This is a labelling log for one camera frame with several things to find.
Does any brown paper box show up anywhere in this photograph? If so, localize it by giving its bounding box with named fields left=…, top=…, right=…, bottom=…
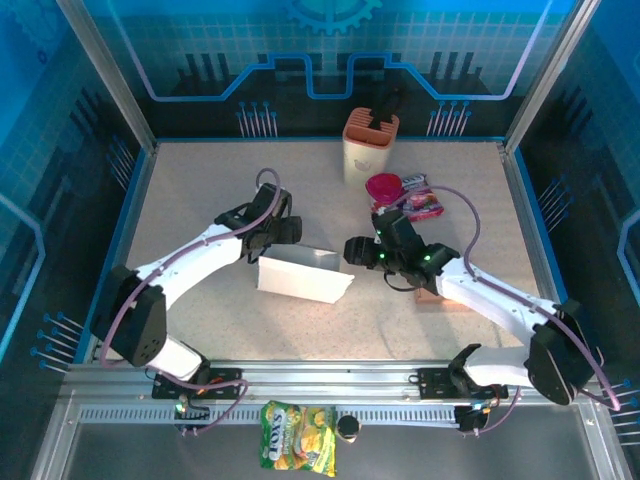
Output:
left=413, top=285, right=471, bottom=312

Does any white paper box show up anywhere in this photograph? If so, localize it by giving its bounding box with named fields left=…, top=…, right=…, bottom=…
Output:
left=256, top=244, right=356, bottom=305

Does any purple candy bag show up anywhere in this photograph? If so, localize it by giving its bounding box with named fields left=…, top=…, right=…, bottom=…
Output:
left=399, top=173, right=445, bottom=222

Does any pink lidded cup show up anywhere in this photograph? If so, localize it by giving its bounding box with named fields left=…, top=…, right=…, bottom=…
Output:
left=364, top=172, right=404, bottom=211

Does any beige knife block orange top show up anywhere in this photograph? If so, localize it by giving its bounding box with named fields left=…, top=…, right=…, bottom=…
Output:
left=342, top=107, right=401, bottom=189

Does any black round knob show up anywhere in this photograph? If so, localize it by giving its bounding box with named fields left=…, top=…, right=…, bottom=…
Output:
left=335, top=413, right=362, bottom=445

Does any yellow candy bag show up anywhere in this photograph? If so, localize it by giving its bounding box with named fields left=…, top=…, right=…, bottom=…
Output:
left=258, top=399, right=339, bottom=478

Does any aluminium mounting rail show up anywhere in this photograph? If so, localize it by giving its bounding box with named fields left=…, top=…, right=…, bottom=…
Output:
left=59, top=357, right=601, bottom=401

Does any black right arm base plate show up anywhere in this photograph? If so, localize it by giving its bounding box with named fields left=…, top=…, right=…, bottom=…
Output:
left=417, top=367, right=509, bottom=401

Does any black knife handle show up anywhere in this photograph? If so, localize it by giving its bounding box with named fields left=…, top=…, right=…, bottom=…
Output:
left=372, top=85, right=407, bottom=126

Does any slotted grey cable duct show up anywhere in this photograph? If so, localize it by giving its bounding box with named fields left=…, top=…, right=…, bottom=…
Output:
left=78, top=403, right=464, bottom=427

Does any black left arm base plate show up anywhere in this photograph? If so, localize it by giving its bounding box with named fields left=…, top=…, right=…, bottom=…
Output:
left=152, top=367, right=244, bottom=401

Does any aluminium frame post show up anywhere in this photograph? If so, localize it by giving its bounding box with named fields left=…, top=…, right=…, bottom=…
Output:
left=55, top=0, right=160, bottom=154
left=501, top=0, right=601, bottom=154

